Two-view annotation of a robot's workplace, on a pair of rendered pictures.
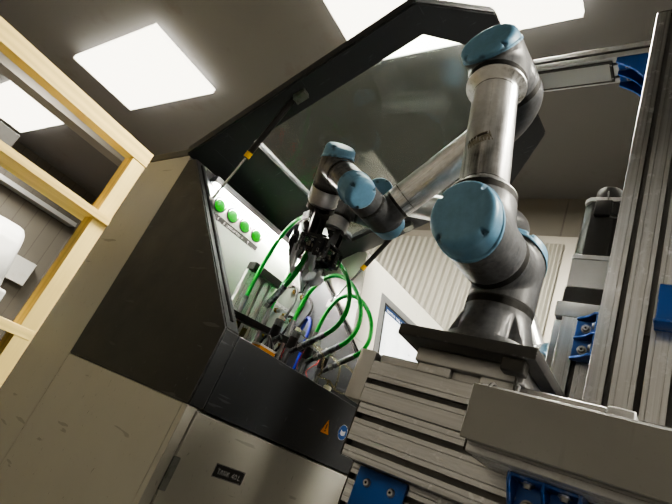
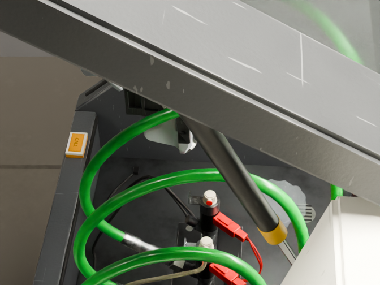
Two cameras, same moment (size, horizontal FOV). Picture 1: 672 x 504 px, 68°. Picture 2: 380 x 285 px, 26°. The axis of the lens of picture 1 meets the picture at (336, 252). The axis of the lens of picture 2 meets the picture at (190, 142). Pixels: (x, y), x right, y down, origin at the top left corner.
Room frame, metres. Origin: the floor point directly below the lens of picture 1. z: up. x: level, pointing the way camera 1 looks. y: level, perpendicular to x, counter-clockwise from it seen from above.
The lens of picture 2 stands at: (1.96, -0.43, 1.99)
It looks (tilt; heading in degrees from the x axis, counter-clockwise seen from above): 47 degrees down; 138
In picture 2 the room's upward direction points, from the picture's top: straight up
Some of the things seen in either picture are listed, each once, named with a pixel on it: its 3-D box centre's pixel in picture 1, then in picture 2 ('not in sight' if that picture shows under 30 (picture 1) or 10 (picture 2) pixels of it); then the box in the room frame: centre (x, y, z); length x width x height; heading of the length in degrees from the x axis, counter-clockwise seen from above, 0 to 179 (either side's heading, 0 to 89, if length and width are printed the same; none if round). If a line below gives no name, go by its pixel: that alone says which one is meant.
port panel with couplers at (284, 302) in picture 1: (285, 314); not in sight; (1.79, 0.08, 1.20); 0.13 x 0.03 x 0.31; 134
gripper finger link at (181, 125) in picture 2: not in sight; (183, 113); (1.42, 0.03, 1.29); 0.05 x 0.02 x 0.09; 134
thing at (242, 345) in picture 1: (306, 417); (60, 280); (1.26, -0.10, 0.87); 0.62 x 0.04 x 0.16; 134
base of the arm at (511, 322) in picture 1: (492, 333); not in sight; (0.80, -0.30, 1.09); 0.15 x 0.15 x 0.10
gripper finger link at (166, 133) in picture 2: (315, 281); (167, 134); (1.41, 0.02, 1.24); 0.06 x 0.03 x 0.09; 44
